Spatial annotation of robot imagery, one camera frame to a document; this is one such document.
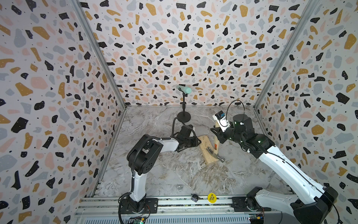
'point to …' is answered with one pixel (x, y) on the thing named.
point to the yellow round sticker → (212, 198)
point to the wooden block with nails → (206, 141)
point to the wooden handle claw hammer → (215, 152)
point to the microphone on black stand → (183, 116)
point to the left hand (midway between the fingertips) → (203, 141)
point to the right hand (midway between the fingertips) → (215, 127)
